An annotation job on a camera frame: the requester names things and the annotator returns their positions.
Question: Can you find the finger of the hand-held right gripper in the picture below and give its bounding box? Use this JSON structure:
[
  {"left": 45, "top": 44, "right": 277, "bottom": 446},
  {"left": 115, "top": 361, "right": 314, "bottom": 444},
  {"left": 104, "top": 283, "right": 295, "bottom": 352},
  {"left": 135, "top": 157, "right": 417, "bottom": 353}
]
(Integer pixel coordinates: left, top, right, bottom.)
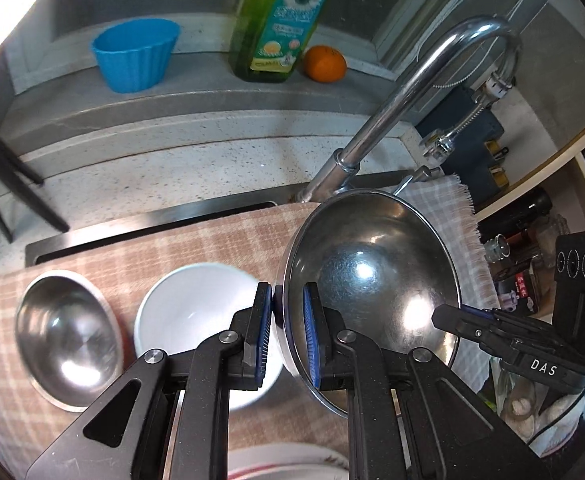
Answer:
[{"left": 431, "top": 303, "right": 516, "bottom": 345}]

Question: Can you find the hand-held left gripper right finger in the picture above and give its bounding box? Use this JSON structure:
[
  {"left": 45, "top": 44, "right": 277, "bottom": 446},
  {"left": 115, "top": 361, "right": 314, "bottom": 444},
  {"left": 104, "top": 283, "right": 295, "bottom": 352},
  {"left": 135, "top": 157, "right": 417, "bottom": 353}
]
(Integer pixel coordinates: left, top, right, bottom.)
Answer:
[{"left": 302, "top": 281, "right": 555, "bottom": 480}]

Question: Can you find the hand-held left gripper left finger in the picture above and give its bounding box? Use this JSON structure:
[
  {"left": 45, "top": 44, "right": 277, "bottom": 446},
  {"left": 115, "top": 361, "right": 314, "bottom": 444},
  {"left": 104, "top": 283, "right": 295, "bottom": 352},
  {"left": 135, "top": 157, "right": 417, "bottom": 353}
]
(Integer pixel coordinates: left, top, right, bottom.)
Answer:
[{"left": 25, "top": 282, "right": 276, "bottom": 480}]

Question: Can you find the light blue ceramic bowl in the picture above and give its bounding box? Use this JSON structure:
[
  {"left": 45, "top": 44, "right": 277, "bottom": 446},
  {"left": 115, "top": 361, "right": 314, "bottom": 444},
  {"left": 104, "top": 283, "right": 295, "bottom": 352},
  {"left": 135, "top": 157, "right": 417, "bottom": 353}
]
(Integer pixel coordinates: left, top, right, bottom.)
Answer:
[{"left": 133, "top": 262, "right": 280, "bottom": 409}]

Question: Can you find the large steel bowl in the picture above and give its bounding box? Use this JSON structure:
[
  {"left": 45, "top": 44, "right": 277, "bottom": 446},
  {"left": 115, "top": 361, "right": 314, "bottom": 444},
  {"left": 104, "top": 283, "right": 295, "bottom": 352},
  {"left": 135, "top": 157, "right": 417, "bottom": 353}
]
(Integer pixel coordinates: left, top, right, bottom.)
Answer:
[{"left": 274, "top": 187, "right": 465, "bottom": 418}]

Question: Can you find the white plate branch print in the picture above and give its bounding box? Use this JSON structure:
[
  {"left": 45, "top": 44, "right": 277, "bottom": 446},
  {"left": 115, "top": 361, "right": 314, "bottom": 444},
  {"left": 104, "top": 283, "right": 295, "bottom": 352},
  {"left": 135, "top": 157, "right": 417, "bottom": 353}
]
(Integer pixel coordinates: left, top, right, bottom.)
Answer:
[{"left": 228, "top": 442, "right": 351, "bottom": 480}]

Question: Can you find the red steel bowl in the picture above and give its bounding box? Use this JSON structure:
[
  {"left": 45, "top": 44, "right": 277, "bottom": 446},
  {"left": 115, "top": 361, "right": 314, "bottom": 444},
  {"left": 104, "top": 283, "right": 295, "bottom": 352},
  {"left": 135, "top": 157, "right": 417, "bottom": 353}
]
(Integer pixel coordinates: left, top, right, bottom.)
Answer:
[{"left": 13, "top": 270, "right": 124, "bottom": 413}]

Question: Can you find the person's right hand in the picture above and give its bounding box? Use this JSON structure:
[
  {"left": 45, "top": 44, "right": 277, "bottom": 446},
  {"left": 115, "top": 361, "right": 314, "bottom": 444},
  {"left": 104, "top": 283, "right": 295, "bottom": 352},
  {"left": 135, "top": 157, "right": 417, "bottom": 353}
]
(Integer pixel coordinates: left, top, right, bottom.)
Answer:
[{"left": 502, "top": 385, "right": 585, "bottom": 461}]

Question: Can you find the plaid cloth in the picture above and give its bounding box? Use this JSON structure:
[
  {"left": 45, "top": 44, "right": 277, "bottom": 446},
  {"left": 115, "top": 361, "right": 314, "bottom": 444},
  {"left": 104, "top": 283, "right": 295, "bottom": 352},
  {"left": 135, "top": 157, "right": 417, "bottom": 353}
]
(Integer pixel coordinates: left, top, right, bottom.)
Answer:
[{"left": 0, "top": 174, "right": 498, "bottom": 480}]

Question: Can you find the dark knife block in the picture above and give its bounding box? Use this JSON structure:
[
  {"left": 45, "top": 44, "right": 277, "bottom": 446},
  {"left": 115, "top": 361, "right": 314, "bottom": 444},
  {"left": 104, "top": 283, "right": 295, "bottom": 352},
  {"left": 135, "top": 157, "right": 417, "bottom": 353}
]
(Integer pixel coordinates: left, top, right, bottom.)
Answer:
[{"left": 415, "top": 85, "right": 510, "bottom": 211}]

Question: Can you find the chrome faucet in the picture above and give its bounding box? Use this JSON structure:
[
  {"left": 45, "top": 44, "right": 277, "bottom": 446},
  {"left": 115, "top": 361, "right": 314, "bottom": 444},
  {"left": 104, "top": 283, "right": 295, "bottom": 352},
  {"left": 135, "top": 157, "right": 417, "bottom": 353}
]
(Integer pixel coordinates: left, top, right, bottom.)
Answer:
[{"left": 297, "top": 16, "right": 522, "bottom": 204}]

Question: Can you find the orange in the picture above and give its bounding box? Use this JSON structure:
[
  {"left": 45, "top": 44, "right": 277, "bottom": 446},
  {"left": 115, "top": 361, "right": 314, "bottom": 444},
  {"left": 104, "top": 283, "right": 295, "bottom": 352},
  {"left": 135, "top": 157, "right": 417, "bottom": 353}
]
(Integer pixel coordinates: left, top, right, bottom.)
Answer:
[{"left": 304, "top": 45, "right": 347, "bottom": 82}]

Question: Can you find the blue ribbed cup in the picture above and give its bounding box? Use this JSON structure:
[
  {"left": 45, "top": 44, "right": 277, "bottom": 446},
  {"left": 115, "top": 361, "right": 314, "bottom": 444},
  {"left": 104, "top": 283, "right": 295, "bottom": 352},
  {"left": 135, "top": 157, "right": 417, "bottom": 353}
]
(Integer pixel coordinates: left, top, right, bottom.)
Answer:
[{"left": 91, "top": 18, "right": 181, "bottom": 94}]

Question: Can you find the green dish soap bottle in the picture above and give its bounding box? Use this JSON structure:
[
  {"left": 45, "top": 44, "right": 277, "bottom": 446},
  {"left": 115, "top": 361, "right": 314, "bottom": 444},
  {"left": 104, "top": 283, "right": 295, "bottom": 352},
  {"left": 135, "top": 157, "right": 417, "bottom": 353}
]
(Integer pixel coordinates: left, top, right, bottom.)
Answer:
[{"left": 228, "top": 0, "right": 334, "bottom": 82}]

